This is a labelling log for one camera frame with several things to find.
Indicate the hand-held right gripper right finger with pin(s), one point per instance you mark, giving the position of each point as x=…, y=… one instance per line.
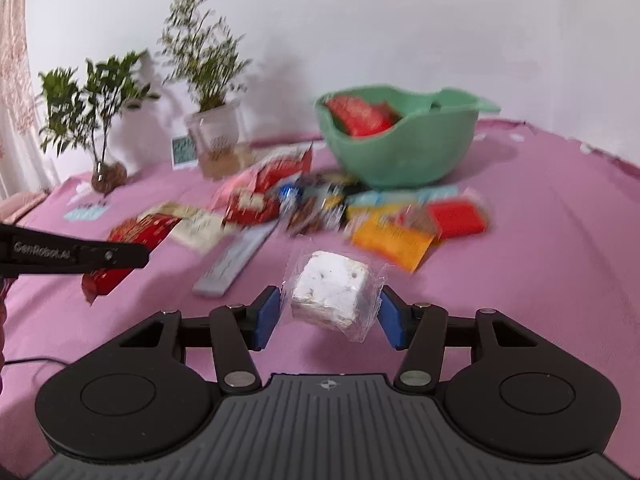
x=392, y=317

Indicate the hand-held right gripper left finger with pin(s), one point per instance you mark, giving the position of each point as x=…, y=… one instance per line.
x=265, y=317

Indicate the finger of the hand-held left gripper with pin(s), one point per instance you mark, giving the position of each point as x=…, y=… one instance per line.
x=120, y=257

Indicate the red patterned snack packet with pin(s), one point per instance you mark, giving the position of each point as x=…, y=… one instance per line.
x=107, y=285

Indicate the white nougat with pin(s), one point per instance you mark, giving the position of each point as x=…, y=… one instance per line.
x=330, y=290

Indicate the orange snack packet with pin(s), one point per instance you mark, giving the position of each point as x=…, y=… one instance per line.
x=392, y=240

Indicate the cream snack packet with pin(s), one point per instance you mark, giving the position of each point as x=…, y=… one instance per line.
x=202, y=230

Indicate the red label cookie packet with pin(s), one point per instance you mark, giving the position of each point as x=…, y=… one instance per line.
x=457, y=219

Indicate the green plastic bowl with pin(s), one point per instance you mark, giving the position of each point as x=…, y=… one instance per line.
x=400, y=155

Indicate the bright red snack packet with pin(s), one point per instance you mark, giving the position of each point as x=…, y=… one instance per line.
x=362, y=115

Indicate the red gold ornate packet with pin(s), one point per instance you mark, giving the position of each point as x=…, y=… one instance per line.
x=145, y=230

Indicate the pink cushion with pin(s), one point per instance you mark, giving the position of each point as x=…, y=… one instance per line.
x=20, y=206

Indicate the grey white long packet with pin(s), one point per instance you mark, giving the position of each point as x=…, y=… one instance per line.
x=232, y=260

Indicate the plant in glass vase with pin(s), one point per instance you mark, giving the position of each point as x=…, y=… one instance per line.
x=107, y=177

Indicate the dark brown snack packet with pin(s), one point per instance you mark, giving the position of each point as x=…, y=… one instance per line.
x=315, y=217

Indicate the white digital clock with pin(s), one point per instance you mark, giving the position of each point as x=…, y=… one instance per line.
x=184, y=152

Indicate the plant in white cup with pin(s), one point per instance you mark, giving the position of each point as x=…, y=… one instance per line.
x=215, y=135

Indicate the pink printed cloth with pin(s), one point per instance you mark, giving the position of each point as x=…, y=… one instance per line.
x=525, y=235

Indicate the patterned curtain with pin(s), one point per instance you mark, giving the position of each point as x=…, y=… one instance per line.
x=20, y=85

